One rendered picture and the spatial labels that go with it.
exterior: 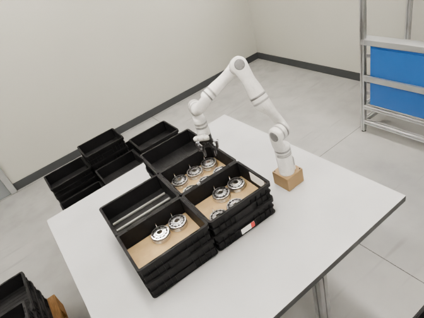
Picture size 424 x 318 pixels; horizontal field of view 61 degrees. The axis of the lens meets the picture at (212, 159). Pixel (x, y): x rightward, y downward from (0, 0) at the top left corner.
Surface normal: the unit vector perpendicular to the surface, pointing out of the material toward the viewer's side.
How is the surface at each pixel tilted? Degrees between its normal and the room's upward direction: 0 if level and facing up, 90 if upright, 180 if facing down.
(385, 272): 0
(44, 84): 90
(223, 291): 0
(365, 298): 0
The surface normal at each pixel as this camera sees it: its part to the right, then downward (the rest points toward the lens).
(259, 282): -0.25, -0.79
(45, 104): 0.57, 0.36
